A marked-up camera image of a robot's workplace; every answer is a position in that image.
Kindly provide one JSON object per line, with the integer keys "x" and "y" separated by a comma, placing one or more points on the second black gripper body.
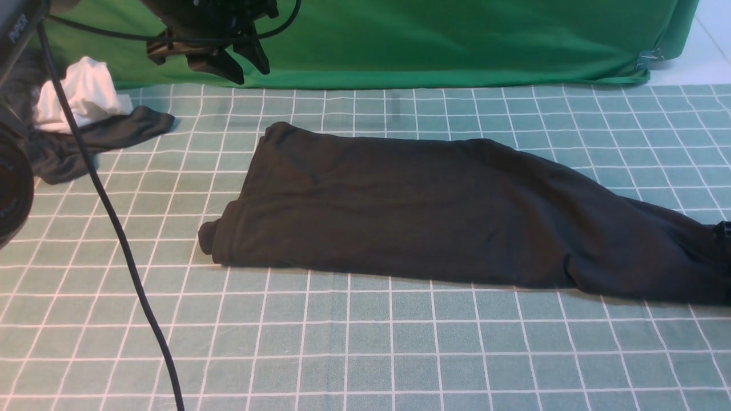
{"x": 722, "y": 233}

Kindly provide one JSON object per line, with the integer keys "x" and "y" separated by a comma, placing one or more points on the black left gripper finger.
{"x": 250, "y": 48}

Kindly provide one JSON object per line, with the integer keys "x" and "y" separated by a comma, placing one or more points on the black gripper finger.
{"x": 200, "y": 58}

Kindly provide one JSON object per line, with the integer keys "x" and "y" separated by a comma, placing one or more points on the green backdrop cloth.
{"x": 469, "y": 44}

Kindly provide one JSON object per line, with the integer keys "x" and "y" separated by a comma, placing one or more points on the metal binder clip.
{"x": 648, "y": 58}

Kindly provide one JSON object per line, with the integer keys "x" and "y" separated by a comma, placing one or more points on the crumpled dark gray garment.
{"x": 55, "y": 157}

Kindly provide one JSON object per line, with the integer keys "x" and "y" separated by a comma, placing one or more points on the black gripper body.
{"x": 202, "y": 21}

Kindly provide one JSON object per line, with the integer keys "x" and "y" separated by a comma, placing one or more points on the gray long-sleeved shirt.
{"x": 466, "y": 211}

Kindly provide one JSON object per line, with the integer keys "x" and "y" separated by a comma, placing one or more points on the crumpled white garment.
{"x": 90, "y": 92}

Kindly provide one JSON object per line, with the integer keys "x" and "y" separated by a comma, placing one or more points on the checkered green tablecloth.
{"x": 288, "y": 340}

